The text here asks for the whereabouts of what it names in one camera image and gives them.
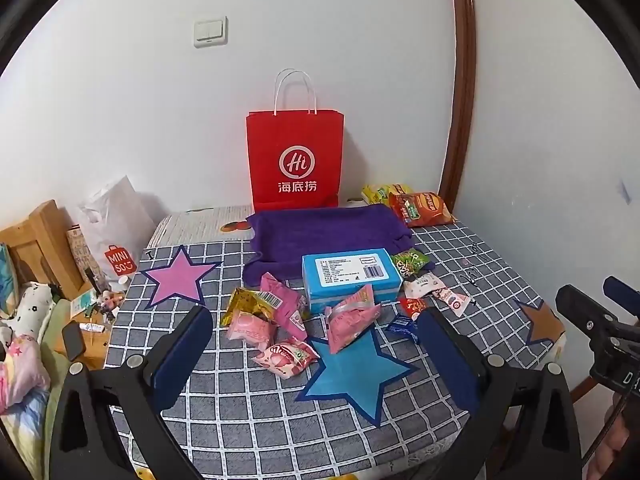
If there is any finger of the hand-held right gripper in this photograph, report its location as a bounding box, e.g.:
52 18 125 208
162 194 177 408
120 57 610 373
602 276 640 318
556 284 621 346

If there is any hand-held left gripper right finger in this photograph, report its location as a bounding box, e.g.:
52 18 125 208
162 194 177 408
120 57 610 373
416 306 583 480

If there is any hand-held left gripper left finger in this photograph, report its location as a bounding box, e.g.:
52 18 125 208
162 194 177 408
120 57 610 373
47 304 215 480

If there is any small blue snack packet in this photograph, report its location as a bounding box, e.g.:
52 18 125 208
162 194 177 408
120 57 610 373
386 316 421 343

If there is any white pink candy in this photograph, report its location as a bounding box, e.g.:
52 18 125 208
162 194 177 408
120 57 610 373
402 274 446 300
434 290 473 317

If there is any small red snack packet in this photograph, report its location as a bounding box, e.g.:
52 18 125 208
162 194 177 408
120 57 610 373
398 297 430 318

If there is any small pink peach packet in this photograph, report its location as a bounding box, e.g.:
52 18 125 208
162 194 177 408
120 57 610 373
226 310 277 356

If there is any yellow snack packet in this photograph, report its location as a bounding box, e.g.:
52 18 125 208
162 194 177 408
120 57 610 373
221 287 271 328

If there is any pink strawberry snack packet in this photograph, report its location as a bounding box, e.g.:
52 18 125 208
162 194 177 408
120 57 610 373
251 338 320 376

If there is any large pink snack packet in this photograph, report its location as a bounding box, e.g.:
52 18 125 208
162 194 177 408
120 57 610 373
325 284 382 353

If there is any green snack packet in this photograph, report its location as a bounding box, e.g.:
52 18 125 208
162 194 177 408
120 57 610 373
391 249 432 278

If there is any pink packet with yellow end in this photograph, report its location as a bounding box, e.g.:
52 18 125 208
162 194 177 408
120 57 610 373
257 272 311 341

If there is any person's right hand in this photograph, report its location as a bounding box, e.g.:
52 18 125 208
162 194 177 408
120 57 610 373
587 402 640 480

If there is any brown star patch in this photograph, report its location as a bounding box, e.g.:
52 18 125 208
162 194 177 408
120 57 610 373
515 297 566 346

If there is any pink star patch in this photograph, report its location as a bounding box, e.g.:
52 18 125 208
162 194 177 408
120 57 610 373
139 245 223 311

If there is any grey checked tablecloth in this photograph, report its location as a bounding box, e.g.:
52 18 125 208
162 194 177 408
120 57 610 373
102 222 568 466

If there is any wooden bedside table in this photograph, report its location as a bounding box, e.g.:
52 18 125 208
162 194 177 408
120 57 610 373
50 285 116 372

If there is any blue star patch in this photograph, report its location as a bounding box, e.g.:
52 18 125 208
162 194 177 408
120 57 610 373
295 330 418 428

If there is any black phone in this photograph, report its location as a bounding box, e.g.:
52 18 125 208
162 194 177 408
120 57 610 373
61 320 91 362

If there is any green cloth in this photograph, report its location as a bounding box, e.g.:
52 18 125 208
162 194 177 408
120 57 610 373
39 300 73 363

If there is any blue tissue box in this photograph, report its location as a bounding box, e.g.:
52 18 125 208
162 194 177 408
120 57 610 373
301 247 404 315

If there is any patterned paper bag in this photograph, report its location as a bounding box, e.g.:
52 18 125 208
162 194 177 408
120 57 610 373
66 225 103 283

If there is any white plastic shopping bag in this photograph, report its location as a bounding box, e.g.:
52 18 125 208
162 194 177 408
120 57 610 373
75 175 157 291

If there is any red chip bag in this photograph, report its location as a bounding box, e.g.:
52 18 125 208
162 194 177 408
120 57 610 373
388 191 455 227

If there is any white flower-print pillow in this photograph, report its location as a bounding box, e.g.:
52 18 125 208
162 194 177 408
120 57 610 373
9 282 57 333

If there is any pink printed blanket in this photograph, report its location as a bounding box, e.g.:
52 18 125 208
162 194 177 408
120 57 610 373
0 335 52 417

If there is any purple towel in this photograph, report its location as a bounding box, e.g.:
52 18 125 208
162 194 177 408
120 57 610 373
245 203 417 281

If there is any yellow chip bag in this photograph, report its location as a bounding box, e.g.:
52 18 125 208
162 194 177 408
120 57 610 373
361 183 413 206

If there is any colourful printed cloth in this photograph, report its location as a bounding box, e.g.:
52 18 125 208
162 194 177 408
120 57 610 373
0 242 20 318

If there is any red paper bag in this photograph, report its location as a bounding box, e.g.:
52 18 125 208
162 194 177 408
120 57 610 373
245 68 346 212

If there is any brown wooden door frame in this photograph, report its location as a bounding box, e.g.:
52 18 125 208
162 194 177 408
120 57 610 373
439 0 477 213

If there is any white wall switch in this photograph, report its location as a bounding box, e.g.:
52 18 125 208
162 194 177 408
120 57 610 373
193 16 229 49

